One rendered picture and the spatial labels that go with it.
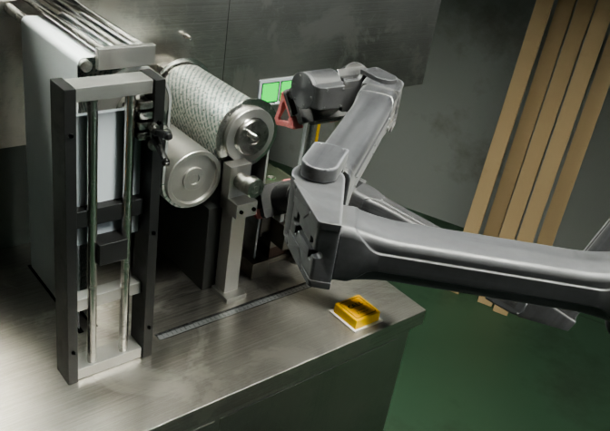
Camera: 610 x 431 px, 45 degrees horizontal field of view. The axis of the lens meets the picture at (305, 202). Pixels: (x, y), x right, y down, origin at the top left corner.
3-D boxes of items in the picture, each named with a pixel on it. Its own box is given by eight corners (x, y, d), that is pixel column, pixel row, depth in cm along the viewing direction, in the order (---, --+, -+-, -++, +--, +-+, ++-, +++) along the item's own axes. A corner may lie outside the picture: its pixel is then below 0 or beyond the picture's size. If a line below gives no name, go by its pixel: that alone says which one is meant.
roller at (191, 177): (165, 213, 140) (169, 156, 134) (105, 159, 156) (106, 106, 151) (218, 200, 147) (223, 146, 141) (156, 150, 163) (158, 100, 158)
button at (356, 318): (354, 330, 151) (357, 321, 150) (332, 312, 156) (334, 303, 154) (378, 320, 155) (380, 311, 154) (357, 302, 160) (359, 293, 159)
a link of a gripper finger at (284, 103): (303, 135, 132) (333, 119, 125) (271, 141, 128) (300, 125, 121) (291, 100, 133) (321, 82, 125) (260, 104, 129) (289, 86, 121)
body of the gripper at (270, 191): (298, 208, 155) (320, 207, 150) (260, 219, 149) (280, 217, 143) (292, 178, 155) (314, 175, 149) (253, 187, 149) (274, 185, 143)
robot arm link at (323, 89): (391, 131, 114) (402, 78, 110) (335, 142, 107) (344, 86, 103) (341, 103, 122) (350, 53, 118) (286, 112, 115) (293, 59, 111)
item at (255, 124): (251, 161, 146) (231, 143, 140) (246, 158, 147) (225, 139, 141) (275, 132, 146) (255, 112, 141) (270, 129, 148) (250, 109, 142)
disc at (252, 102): (213, 174, 144) (220, 103, 137) (211, 172, 144) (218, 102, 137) (273, 161, 153) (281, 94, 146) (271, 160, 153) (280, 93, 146)
